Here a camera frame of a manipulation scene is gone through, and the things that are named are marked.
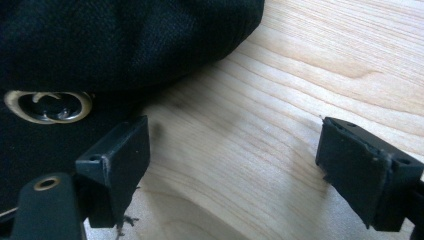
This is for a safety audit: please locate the gold ring buckle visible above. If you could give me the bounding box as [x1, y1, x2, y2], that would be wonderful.
[3, 89, 94, 125]

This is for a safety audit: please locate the black fabric bag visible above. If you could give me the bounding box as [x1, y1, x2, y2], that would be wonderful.
[0, 0, 266, 214]

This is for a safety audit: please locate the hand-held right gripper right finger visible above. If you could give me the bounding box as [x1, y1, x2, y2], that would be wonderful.
[315, 116, 424, 232]

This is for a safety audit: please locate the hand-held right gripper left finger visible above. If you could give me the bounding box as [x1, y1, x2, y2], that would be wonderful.
[75, 115, 151, 229]

